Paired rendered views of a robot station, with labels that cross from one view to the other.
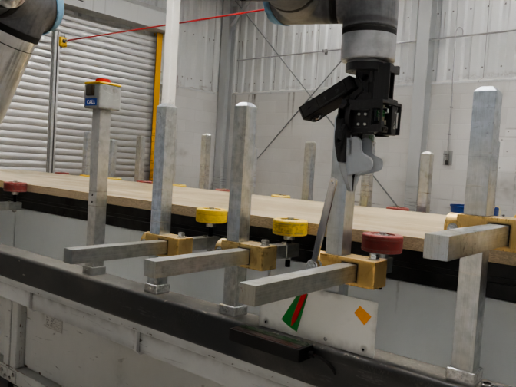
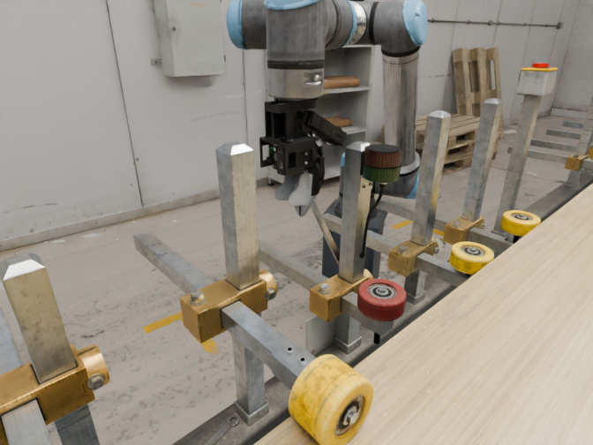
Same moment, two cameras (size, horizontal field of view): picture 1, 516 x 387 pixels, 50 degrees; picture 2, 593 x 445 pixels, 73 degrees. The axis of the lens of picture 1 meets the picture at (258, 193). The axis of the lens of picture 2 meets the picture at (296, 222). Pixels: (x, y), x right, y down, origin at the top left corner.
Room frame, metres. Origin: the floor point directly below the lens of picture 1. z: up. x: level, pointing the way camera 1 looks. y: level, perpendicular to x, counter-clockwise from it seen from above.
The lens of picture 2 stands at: (1.05, -0.83, 1.29)
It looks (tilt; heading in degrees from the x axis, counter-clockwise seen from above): 25 degrees down; 99
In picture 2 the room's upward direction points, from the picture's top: straight up
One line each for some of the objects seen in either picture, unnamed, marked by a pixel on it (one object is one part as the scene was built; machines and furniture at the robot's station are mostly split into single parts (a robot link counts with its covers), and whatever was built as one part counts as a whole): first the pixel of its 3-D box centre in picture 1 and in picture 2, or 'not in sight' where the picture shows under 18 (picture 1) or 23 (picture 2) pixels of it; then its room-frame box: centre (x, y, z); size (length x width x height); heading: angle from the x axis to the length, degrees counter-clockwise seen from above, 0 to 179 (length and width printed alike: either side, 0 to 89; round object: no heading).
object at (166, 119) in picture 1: (161, 202); (475, 192); (1.36, 0.23, 0.92); 0.04 x 0.04 x 0.48; 51
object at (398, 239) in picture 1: (380, 260); (379, 315); (1.10, -0.25, 0.85); 0.08 x 0.08 x 0.11
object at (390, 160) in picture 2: not in sight; (382, 155); (1.09, -0.19, 1.12); 0.06 x 0.06 x 0.02
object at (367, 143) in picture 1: (366, 165); (300, 197); (0.95, -0.18, 1.04); 0.06 x 0.03 x 0.09; 51
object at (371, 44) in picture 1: (368, 51); (296, 84); (0.94, -0.17, 1.23); 0.10 x 0.09 x 0.05; 141
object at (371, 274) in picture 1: (348, 268); (343, 292); (1.04, -0.18, 0.85); 0.14 x 0.06 x 0.05; 51
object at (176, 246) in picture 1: (165, 244); (464, 229); (1.35, 0.22, 0.82); 0.14 x 0.06 x 0.05; 51
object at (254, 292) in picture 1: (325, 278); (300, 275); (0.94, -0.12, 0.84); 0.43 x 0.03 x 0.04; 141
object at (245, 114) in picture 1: (239, 213); (424, 218); (1.20, 0.04, 0.92); 0.04 x 0.04 x 0.48; 51
